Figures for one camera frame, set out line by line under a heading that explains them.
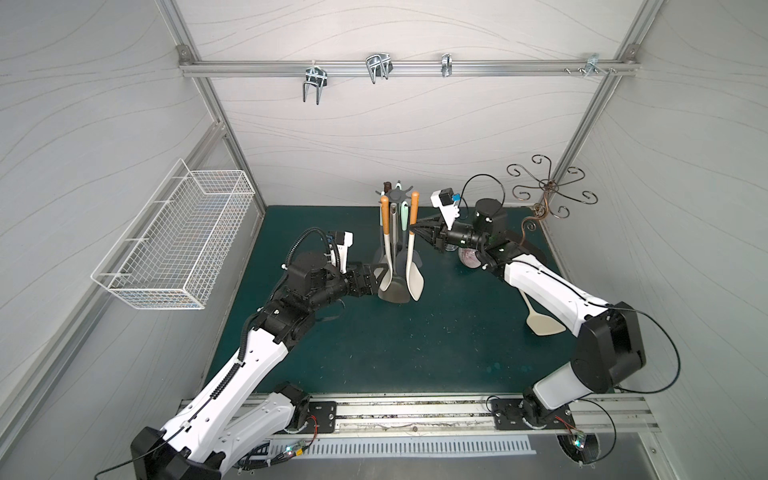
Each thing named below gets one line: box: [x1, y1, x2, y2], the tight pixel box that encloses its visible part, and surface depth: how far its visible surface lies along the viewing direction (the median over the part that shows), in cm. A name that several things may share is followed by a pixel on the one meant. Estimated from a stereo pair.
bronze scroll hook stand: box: [507, 154, 599, 247], surface depth 85 cm
